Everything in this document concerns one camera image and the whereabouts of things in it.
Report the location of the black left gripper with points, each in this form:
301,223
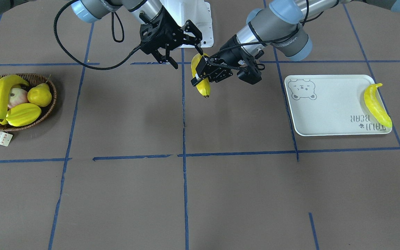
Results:
231,52

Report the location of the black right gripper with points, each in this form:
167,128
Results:
171,33

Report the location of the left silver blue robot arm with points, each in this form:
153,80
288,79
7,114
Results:
280,24

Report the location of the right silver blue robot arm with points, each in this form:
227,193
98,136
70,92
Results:
91,11

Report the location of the woven brown fruit basket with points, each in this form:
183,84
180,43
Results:
34,80

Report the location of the white bear print tray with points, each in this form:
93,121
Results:
327,105

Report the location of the yellow pear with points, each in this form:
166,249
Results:
40,95

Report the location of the yellow starfruit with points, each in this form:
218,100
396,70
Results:
23,114

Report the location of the small paper label tag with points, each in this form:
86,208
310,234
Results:
5,138

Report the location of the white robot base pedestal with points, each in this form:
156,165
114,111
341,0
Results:
198,11

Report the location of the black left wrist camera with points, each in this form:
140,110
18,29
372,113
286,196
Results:
251,74

